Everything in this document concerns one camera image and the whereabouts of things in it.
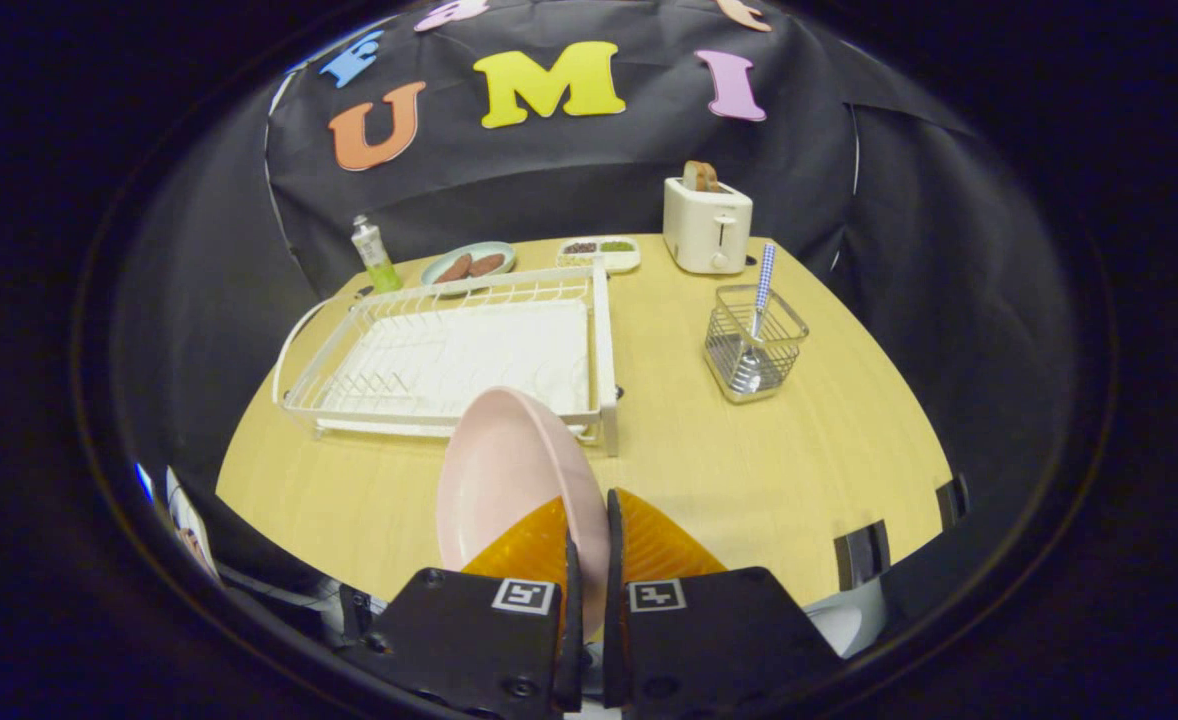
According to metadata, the blue checked handle spoon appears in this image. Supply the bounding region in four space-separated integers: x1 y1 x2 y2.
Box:
729 243 778 394

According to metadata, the light blue plate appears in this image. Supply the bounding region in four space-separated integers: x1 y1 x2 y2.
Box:
421 241 517 288

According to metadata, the white toaster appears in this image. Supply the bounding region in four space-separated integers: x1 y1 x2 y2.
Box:
663 177 754 276

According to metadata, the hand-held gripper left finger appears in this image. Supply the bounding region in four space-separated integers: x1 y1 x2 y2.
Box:
339 497 586 719

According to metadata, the metal wire basket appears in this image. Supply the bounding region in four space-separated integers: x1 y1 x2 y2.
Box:
704 284 810 405

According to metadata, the white divided dish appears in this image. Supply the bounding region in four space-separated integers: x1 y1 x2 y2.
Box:
556 236 642 274

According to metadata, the white wire dish rack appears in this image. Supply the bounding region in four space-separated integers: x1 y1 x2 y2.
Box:
272 262 622 458

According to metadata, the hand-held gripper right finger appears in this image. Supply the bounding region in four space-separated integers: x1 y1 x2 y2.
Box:
604 488 845 720

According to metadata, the white round object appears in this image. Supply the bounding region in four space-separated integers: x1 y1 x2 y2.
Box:
807 578 888 658

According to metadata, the black backdrop cloth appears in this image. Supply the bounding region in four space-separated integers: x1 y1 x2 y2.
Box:
114 0 1070 621

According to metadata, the green clear bottle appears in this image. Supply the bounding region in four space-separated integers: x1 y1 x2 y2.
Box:
351 215 402 294

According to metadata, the pink plate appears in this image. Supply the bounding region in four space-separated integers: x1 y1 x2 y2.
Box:
436 386 612 641

